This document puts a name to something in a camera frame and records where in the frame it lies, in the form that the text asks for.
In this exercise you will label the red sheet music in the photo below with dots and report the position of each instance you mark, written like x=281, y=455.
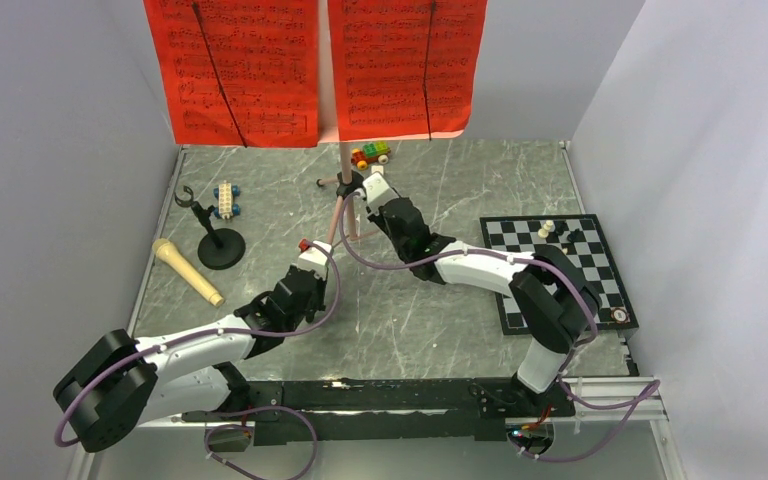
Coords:
x=239, y=73
x=404, y=68

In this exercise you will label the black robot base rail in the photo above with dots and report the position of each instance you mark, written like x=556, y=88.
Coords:
x=349, y=409

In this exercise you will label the cream toy microphone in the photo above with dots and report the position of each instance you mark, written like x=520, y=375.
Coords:
x=168, y=253

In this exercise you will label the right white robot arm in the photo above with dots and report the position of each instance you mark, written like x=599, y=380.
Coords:
x=558, y=304

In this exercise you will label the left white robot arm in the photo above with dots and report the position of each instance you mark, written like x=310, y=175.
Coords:
x=122, y=382

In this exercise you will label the brown poker chip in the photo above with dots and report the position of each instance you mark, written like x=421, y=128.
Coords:
x=620, y=315

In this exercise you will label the left red sheet music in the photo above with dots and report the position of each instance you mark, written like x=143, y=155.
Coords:
x=239, y=73

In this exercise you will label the pink music stand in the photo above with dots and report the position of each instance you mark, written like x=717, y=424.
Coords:
x=328, y=126

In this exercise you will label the black chessboard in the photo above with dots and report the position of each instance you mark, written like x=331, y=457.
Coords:
x=518, y=234

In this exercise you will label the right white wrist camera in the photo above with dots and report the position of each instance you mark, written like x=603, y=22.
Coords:
x=377, y=189

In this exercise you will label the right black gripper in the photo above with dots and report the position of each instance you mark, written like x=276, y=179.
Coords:
x=377, y=218

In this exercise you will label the black microphone stand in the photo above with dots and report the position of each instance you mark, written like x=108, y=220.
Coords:
x=219, y=249

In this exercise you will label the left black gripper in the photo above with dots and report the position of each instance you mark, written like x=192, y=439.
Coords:
x=319, y=304

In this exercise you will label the colourful brick toy car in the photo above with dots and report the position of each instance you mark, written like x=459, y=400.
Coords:
x=370, y=154

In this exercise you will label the right red sheet music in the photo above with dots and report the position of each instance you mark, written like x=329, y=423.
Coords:
x=404, y=68

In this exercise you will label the black chess piece back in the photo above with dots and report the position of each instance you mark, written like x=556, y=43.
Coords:
x=571, y=231

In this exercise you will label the cream blue toy car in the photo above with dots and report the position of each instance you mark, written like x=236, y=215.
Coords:
x=226, y=195

